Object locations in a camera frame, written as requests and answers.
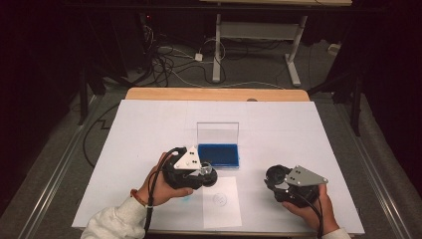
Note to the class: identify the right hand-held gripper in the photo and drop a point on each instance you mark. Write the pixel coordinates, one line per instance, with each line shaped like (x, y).
(303, 177)

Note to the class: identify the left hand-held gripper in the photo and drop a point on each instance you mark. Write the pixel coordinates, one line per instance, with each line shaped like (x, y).
(185, 176)

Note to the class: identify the round black stamp clear knob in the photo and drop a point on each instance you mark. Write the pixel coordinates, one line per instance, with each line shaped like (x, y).
(211, 179)

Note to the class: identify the blue ink pad clear lid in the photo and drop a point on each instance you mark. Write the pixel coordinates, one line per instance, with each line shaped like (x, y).
(219, 156)

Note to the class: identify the person's left hand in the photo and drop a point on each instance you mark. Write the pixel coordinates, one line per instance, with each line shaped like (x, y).
(159, 192)

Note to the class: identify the person's right hand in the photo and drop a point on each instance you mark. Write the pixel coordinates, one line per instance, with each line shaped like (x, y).
(315, 215)

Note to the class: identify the white paper sheet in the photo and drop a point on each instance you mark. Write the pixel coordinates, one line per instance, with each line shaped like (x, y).
(221, 215)

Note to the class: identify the large white table mat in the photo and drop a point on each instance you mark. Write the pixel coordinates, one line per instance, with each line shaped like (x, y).
(139, 132)

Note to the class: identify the wooden table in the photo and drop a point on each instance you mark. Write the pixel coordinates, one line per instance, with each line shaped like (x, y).
(199, 94)

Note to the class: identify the black metal stand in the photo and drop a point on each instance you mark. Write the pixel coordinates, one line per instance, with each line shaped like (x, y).
(356, 106)
(83, 99)

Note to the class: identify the white power adapter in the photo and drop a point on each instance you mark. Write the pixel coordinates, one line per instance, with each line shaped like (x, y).
(198, 57)

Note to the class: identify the white box on floor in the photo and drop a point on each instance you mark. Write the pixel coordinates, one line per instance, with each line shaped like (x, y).
(333, 48)

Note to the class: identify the metal floor rail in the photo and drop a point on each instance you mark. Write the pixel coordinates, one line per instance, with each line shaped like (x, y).
(378, 186)
(56, 179)

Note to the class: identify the white metal frame desk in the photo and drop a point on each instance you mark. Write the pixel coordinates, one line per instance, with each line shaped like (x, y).
(217, 49)

